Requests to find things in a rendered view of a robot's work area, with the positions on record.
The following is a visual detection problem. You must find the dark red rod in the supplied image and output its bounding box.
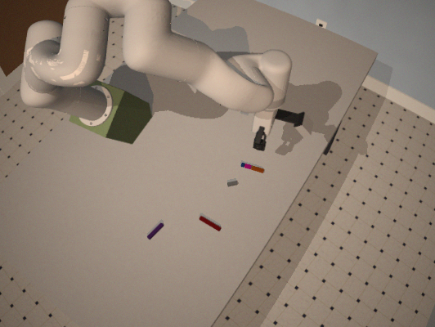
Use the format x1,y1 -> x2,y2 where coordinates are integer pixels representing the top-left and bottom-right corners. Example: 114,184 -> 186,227
200,216 -> 221,231

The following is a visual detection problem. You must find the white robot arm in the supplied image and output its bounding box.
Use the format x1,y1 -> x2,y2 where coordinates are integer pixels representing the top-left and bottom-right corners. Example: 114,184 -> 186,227
20,0 -> 292,127

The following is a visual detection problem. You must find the purple rod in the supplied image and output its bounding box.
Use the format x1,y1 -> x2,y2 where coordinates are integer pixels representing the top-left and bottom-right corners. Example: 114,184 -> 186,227
147,223 -> 164,240

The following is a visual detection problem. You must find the orange rod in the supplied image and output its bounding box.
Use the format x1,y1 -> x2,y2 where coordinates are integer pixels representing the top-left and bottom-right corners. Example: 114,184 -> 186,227
251,166 -> 264,173

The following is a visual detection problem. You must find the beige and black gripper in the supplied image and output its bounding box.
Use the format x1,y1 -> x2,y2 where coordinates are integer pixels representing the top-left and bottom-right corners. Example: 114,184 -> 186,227
251,106 -> 281,151

